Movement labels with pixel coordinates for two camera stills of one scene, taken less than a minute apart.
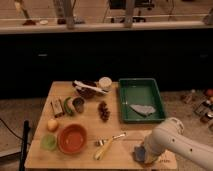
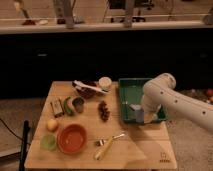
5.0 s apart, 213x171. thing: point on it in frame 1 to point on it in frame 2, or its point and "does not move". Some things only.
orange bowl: (72, 138) does not move
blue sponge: (139, 153) to (140, 116)
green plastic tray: (140, 92) does not move
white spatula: (89, 87) does not move
